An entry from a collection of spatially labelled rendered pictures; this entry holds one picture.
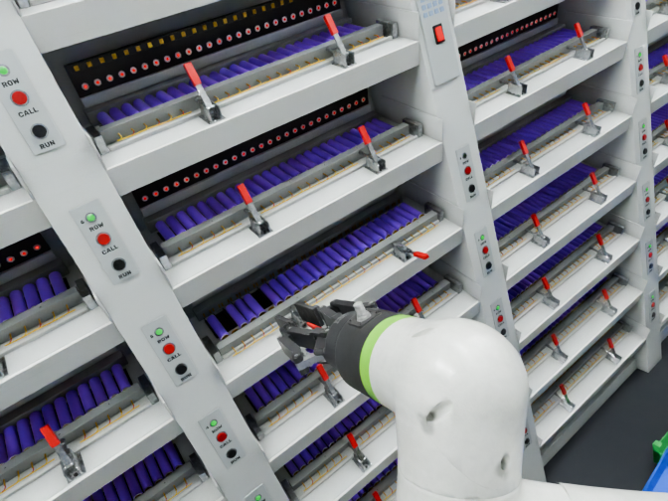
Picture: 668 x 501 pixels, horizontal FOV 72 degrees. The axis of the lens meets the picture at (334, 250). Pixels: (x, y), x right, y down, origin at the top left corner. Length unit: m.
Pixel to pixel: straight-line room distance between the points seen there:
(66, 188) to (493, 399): 0.59
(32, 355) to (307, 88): 0.58
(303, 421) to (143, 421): 0.31
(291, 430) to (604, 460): 1.13
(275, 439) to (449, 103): 0.76
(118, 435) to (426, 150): 0.77
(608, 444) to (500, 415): 1.49
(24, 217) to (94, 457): 0.39
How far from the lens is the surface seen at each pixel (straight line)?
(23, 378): 0.80
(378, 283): 0.95
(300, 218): 0.83
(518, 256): 1.31
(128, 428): 0.89
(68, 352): 0.78
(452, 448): 0.38
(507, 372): 0.38
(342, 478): 1.15
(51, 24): 0.74
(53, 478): 0.91
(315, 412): 1.01
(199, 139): 0.75
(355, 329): 0.48
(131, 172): 0.74
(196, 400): 0.85
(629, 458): 1.83
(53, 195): 0.73
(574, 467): 1.80
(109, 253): 0.74
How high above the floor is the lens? 1.43
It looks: 24 degrees down
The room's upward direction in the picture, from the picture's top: 20 degrees counter-clockwise
